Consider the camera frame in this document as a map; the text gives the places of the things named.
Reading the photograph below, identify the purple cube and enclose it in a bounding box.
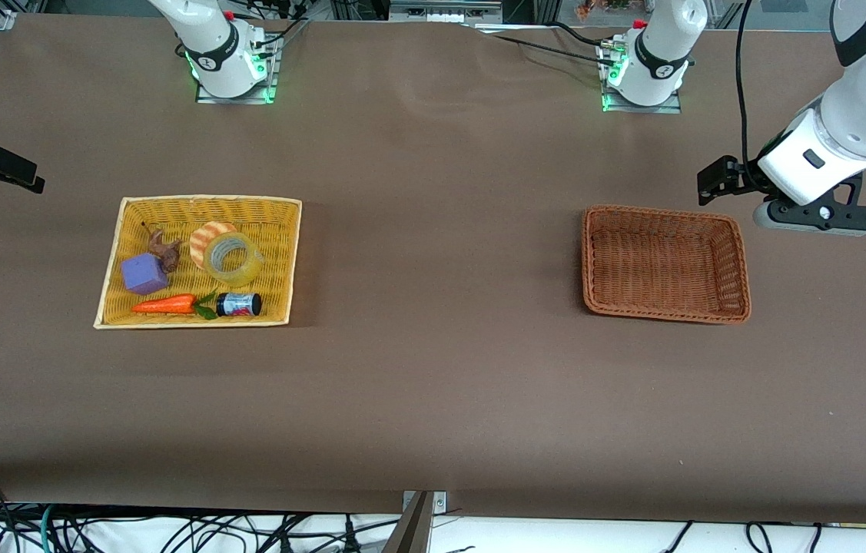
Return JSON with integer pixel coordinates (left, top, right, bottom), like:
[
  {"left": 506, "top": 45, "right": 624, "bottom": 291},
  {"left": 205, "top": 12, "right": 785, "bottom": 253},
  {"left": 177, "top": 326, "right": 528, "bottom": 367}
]
[{"left": 121, "top": 253, "right": 171, "bottom": 296}]

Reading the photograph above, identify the grey control box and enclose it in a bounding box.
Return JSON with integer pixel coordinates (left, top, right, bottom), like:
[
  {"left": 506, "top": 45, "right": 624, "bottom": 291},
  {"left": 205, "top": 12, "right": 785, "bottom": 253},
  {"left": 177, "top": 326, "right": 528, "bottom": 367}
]
[{"left": 389, "top": 0, "right": 504, "bottom": 24}]

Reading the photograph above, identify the orange toy carrot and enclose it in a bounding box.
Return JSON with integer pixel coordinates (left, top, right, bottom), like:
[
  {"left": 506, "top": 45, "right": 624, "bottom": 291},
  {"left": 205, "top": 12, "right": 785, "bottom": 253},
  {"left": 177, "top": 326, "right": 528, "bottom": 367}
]
[{"left": 131, "top": 290, "right": 220, "bottom": 321}]

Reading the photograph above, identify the black base cable bundle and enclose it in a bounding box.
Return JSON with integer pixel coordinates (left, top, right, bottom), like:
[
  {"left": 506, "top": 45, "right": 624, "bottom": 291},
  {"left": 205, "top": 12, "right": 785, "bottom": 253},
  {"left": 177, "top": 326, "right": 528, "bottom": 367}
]
[{"left": 237, "top": 0, "right": 312, "bottom": 56}]

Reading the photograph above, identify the clear yellowish tape roll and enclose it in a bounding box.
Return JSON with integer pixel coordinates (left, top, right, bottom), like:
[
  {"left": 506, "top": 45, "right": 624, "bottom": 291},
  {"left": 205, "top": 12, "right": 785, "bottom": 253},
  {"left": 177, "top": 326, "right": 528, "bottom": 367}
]
[{"left": 203, "top": 233, "right": 265, "bottom": 287}]

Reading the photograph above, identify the short black table cable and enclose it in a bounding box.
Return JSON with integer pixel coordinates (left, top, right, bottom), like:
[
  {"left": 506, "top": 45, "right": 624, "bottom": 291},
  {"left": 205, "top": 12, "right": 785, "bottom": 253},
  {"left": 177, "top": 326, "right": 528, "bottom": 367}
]
[{"left": 546, "top": 21, "right": 606, "bottom": 48}]

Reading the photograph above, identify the grey metal beam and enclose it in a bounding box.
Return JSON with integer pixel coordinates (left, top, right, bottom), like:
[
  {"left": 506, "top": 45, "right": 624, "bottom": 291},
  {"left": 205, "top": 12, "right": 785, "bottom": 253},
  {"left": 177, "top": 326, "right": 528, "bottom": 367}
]
[{"left": 384, "top": 492, "right": 435, "bottom": 553}]

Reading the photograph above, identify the yellow wicker basket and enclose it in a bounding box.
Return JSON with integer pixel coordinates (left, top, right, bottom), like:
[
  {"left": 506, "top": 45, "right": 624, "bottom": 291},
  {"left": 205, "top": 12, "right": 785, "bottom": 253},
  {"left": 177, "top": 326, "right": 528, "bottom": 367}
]
[{"left": 93, "top": 195, "right": 303, "bottom": 330}]

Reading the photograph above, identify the long black table cable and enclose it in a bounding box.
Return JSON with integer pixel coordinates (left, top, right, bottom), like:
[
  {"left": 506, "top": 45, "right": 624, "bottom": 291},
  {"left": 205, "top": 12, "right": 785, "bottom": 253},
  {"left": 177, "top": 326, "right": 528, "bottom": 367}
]
[{"left": 488, "top": 32, "right": 609, "bottom": 65}]

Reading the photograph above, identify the brown toy figure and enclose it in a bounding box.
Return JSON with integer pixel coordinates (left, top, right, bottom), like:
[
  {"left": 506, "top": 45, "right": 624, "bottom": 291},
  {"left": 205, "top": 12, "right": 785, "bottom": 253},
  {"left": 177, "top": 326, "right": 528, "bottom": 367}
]
[{"left": 142, "top": 223, "right": 183, "bottom": 273}]

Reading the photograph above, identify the brown wicker basket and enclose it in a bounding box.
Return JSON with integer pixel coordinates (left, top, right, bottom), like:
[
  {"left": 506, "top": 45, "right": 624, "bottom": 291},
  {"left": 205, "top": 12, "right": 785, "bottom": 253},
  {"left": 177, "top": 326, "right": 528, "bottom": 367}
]
[{"left": 581, "top": 204, "right": 752, "bottom": 325}]

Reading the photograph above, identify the small jar black lid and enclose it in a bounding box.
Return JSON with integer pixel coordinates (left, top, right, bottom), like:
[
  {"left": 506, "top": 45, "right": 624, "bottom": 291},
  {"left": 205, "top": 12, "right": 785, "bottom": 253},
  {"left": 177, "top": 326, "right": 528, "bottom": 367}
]
[{"left": 215, "top": 291, "right": 263, "bottom": 318}]

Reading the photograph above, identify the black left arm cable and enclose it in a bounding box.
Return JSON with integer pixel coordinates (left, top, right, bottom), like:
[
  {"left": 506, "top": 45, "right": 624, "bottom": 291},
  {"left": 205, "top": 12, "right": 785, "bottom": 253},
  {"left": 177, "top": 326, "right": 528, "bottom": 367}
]
[{"left": 735, "top": 0, "right": 756, "bottom": 174}]

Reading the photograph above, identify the striped toy croissant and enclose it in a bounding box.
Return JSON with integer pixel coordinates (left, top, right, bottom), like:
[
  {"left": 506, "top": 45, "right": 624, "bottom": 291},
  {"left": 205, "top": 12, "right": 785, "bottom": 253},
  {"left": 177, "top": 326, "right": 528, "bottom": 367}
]
[{"left": 189, "top": 220, "right": 240, "bottom": 271}]

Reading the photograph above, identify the silver table edge bracket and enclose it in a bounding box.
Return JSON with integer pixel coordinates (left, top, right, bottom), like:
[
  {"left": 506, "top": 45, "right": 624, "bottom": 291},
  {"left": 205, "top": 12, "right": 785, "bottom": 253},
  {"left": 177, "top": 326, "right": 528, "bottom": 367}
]
[{"left": 402, "top": 490, "right": 447, "bottom": 515}]

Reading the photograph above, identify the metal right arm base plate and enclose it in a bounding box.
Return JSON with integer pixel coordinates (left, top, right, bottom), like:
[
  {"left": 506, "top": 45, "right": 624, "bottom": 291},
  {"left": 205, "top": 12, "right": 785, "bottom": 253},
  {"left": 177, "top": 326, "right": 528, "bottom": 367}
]
[{"left": 196, "top": 31, "right": 280, "bottom": 104}]

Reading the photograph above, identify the orange background object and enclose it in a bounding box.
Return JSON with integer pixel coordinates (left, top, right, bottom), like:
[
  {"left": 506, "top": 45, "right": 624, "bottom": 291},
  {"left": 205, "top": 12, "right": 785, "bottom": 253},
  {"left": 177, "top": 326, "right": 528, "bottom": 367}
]
[{"left": 575, "top": 0, "right": 637, "bottom": 18}]

